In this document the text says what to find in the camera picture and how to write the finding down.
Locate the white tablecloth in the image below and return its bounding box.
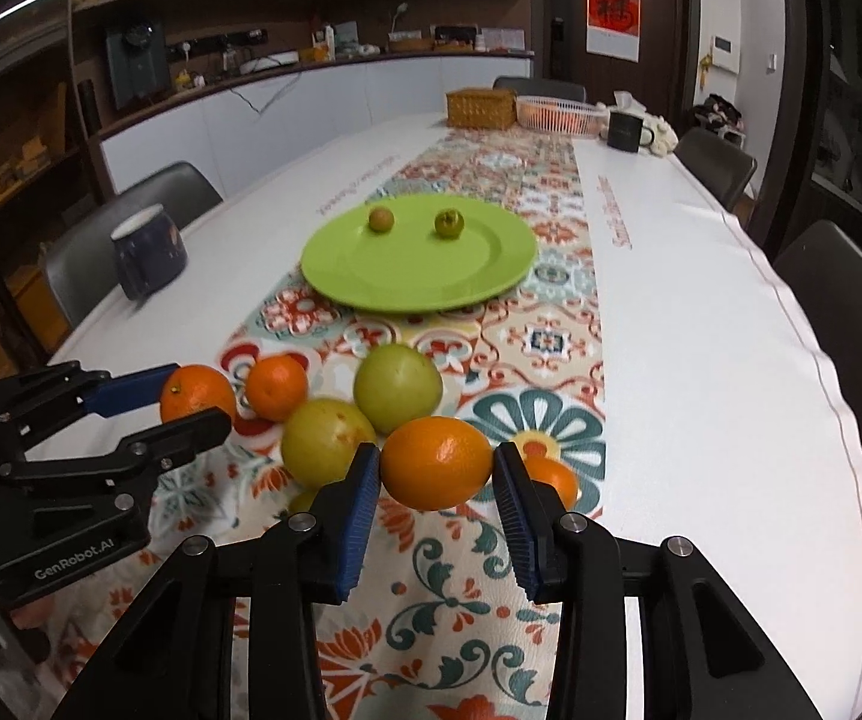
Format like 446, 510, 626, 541
26, 111, 862, 720

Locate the small tangerine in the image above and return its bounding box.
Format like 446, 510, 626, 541
245, 354, 310, 422

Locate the pink plastic basket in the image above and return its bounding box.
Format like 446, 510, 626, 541
515, 94, 609, 139

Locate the black wall screen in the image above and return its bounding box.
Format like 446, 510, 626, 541
104, 21, 173, 112

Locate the patterned table runner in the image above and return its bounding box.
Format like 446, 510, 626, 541
48, 124, 609, 720

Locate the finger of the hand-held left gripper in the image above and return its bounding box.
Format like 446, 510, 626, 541
0, 408, 234, 494
0, 361, 181, 430

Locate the yellow-green apple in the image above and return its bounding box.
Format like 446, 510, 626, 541
281, 399, 378, 487

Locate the orange with green stem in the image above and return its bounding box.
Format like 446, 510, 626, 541
159, 364, 238, 425

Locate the black mug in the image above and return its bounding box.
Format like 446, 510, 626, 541
606, 109, 656, 154

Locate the grey chair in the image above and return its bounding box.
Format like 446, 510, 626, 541
492, 76, 588, 104
39, 161, 223, 332
772, 220, 862, 526
675, 127, 758, 212

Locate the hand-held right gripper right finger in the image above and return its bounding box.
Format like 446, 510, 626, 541
491, 441, 826, 720

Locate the black cylinder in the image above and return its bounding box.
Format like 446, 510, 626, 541
77, 80, 99, 140

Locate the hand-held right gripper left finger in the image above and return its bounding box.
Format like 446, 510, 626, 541
52, 442, 383, 720

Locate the black power strip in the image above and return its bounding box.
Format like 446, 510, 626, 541
168, 28, 268, 56

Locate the red and white door poster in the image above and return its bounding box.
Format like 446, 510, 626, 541
585, 0, 642, 62

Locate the large green apple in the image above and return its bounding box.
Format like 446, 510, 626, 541
354, 343, 445, 436

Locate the green plate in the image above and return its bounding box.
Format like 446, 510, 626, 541
300, 193, 538, 314

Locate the wicker basket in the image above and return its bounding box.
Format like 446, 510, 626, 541
445, 88, 517, 130

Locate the dark brown door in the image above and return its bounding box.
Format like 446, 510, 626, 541
540, 0, 695, 104

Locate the dark blue mug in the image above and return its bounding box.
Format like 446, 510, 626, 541
110, 204, 190, 299

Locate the dark bag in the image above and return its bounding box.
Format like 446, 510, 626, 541
690, 94, 746, 145

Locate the large orange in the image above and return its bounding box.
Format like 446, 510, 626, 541
380, 416, 495, 511

